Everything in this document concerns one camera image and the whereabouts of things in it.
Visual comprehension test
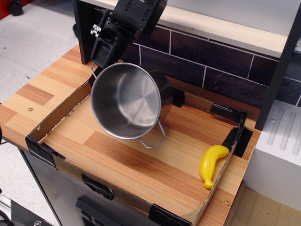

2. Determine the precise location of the cardboard fence with black tape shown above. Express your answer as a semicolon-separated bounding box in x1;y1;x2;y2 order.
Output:
26;76;252;226

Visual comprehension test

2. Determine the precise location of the black oven control panel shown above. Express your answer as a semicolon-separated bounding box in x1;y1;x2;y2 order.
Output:
75;198;153;226

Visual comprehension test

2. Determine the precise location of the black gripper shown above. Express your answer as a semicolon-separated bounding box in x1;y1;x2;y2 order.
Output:
90;0;167;68

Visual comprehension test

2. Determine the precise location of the dark brick backsplash shelf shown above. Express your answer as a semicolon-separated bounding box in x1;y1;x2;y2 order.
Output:
72;0;301;131

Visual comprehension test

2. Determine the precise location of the yellow toy banana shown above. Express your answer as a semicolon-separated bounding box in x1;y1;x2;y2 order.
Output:
199;145;230;189

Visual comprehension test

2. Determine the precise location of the stainless steel pot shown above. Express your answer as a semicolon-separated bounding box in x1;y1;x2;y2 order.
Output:
91;63;173;140

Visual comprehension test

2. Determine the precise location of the black chair caster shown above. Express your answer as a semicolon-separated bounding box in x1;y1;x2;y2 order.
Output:
7;0;23;16

